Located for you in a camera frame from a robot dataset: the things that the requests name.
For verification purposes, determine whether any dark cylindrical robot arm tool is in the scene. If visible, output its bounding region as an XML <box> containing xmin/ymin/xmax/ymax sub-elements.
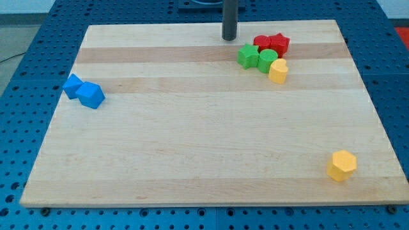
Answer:
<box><xmin>222</xmin><ymin>0</ymin><xmax>238</xmax><ymax>41</ymax></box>

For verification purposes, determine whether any wooden board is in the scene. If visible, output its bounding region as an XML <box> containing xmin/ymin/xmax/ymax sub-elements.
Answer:
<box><xmin>20</xmin><ymin>20</ymin><xmax>408</xmax><ymax>208</ymax></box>

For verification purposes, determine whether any green star block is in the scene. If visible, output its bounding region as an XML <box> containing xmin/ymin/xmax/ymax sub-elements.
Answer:
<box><xmin>237</xmin><ymin>43</ymin><xmax>259</xmax><ymax>69</ymax></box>

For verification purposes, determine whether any green cylinder block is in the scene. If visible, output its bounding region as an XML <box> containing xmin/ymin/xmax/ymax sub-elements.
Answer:
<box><xmin>258</xmin><ymin>49</ymin><xmax>278</xmax><ymax>73</ymax></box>

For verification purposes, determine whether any yellow heart block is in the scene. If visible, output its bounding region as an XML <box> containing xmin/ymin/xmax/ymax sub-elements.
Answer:
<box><xmin>268</xmin><ymin>58</ymin><xmax>288</xmax><ymax>84</ymax></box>

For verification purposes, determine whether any red cylinder block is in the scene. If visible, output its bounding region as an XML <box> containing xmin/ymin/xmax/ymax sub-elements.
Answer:
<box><xmin>253</xmin><ymin>35</ymin><xmax>270</xmax><ymax>52</ymax></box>

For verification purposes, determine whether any red star block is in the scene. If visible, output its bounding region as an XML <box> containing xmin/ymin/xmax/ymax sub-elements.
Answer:
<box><xmin>269</xmin><ymin>33</ymin><xmax>290</xmax><ymax>58</ymax></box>

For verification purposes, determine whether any blue cube block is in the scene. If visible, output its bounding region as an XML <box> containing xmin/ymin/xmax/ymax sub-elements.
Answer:
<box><xmin>75</xmin><ymin>82</ymin><xmax>105</xmax><ymax>109</ymax></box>

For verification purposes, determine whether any blue triangular block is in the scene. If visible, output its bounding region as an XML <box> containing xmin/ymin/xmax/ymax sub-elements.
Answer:
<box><xmin>63</xmin><ymin>73</ymin><xmax>84</xmax><ymax>99</ymax></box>

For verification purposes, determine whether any yellow hexagon block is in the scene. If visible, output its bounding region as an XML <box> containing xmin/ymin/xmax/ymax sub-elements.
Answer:
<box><xmin>326</xmin><ymin>150</ymin><xmax>357</xmax><ymax>182</ymax></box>

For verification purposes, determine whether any black cable on floor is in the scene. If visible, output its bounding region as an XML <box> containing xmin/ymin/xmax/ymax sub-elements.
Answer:
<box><xmin>0</xmin><ymin>52</ymin><xmax>26</xmax><ymax>64</ymax></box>

